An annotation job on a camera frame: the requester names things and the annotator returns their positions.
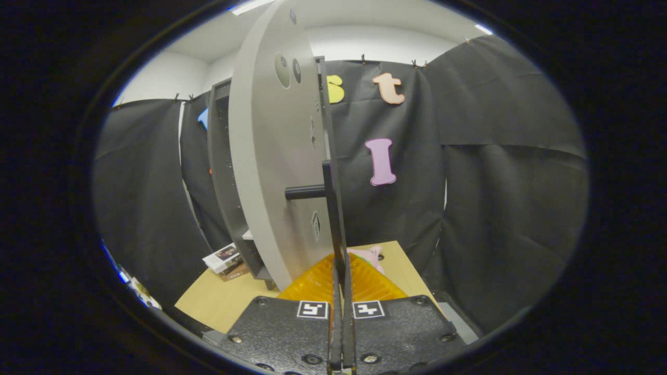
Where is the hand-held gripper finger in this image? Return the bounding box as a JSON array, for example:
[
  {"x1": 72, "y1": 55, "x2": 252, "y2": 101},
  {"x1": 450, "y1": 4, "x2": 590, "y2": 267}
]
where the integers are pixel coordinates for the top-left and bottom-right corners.
[
  {"x1": 219, "y1": 253, "x2": 343, "y2": 375},
  {"x1": 341, "y1": 253, "x2": 467, "y2": 375}
]

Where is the black cabinet door handle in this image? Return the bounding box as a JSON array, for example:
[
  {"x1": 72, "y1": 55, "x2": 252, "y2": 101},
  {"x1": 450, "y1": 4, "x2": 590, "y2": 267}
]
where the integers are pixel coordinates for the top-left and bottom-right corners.
[{"x1": 285, "y1": 160, "x2": 335, "y2": 202}]

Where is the light grey shoe cabinet door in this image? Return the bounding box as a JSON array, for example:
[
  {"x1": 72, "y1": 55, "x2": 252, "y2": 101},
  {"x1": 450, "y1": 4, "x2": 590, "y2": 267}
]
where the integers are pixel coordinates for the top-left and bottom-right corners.
[{"x1": 228, "y1": 0, "x2": 349, "y2": 292}]

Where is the dark grey shoe cabinet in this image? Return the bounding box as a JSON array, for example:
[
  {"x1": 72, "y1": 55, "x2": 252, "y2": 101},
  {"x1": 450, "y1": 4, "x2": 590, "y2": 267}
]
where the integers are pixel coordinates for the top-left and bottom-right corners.
[{"x1": 207, "y1": 78, "x2": 277, "y2": 291}]

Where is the pink and green plush toy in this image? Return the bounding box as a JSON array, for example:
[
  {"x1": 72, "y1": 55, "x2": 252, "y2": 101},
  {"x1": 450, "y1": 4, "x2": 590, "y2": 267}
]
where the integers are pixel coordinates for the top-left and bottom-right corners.
[{"x1": 347, "y1": 245, "x2": 387, "y2": 275}]

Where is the brown book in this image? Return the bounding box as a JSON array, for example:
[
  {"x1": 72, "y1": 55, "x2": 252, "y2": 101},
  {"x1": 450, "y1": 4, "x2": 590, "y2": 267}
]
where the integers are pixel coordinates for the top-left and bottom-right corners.
[{"x1": 219, "y1": 262, "x2": 251, "y2": 282}]

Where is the black backdrop cloth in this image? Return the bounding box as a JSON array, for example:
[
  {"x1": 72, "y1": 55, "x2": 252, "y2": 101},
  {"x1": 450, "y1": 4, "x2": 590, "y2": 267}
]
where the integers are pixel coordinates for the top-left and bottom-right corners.
[{"x1": 93, "y1": 34, "x2": 589, "y2": 334}]

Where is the pile of small printed packets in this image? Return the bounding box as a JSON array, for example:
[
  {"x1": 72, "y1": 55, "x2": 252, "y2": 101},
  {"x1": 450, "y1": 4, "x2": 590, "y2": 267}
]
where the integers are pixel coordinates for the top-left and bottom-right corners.
[{"x1": 102, "y1": 241, "x2": 163, "y2": 311}]

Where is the long ceiling light panel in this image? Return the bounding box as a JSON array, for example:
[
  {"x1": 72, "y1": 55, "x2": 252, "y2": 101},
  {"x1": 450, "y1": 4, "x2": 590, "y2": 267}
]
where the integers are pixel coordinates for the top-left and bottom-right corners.
[{"x1": 229, "y1": 0, "x2": 277, "y2": 16}]

